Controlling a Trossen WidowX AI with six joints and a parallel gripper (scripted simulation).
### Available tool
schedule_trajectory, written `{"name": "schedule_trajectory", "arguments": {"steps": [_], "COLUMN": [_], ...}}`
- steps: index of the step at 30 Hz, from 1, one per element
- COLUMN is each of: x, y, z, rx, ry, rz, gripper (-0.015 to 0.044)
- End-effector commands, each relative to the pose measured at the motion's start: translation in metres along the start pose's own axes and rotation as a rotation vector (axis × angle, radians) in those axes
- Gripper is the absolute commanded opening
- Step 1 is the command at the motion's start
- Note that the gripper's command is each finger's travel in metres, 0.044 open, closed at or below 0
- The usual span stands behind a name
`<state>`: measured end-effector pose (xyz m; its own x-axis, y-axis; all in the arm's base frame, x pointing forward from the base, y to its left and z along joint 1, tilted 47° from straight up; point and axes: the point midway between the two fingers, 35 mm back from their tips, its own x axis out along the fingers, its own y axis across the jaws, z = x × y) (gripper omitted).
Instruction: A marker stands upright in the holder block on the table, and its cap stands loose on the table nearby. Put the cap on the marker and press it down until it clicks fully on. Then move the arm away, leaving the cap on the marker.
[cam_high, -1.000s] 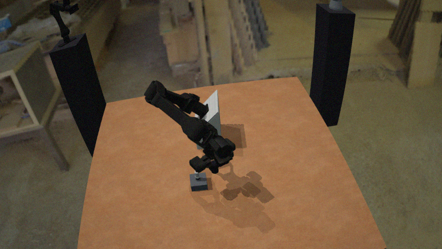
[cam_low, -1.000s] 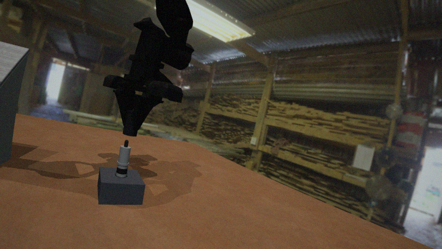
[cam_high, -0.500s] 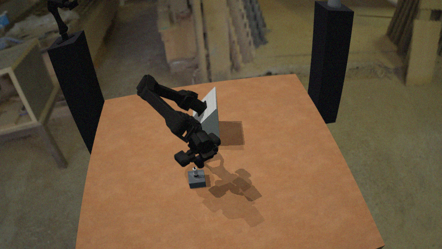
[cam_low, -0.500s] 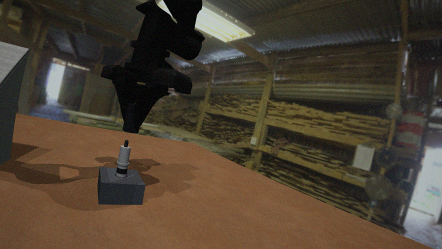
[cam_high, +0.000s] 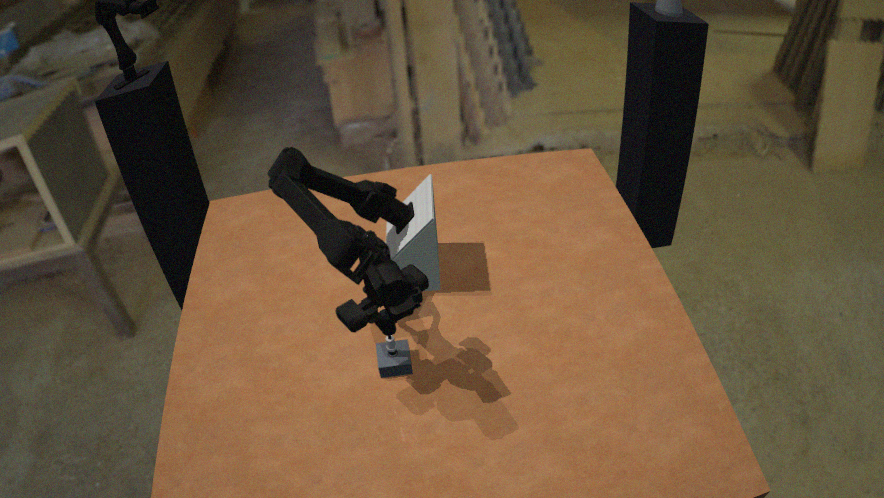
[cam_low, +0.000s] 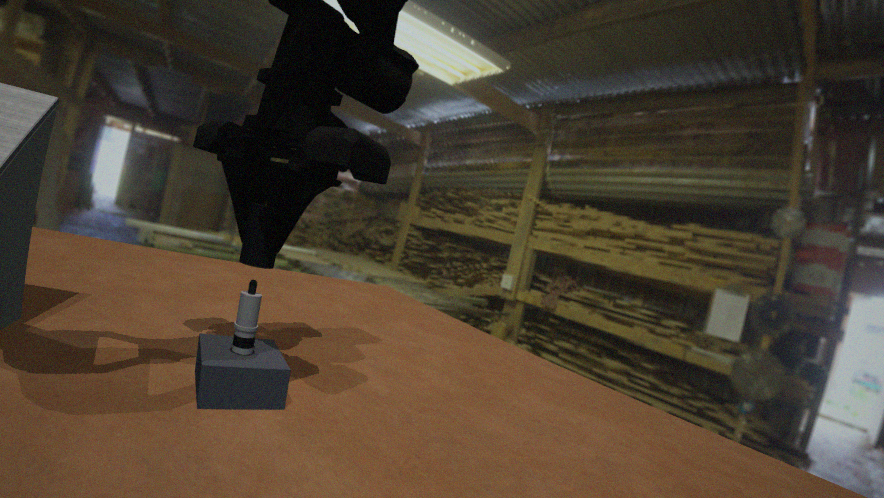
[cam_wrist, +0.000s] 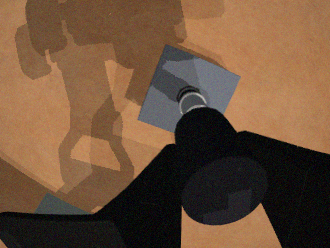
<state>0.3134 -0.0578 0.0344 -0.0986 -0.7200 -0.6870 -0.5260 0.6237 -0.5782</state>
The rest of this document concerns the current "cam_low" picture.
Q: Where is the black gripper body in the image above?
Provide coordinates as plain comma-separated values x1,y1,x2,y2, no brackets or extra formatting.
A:
193,56,391,184

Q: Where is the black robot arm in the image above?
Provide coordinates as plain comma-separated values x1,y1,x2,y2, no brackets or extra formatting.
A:
269,0,419,114

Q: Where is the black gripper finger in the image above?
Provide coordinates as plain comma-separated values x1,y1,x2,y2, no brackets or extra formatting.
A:
217,154,268,242
266,160,342,254

